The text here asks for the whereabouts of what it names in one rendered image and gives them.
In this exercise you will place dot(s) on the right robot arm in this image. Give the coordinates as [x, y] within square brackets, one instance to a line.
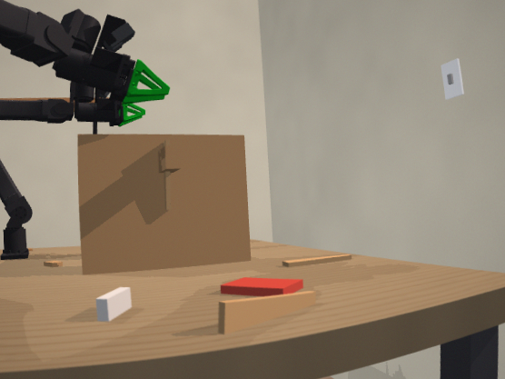
[38, 38]

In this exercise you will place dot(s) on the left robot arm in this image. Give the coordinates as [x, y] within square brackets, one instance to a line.
[52, 111]

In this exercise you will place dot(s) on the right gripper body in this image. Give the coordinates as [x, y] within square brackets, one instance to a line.
[105, 80]

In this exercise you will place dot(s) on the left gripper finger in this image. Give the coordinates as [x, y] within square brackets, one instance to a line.
[127, 118]
[131, 111]

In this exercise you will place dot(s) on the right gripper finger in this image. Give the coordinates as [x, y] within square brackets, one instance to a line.
[133, 91]
[138, 99]

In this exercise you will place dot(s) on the small white rectangular block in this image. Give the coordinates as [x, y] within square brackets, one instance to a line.
[112, 304]

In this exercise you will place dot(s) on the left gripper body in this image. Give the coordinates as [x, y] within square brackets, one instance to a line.
[109, 115]

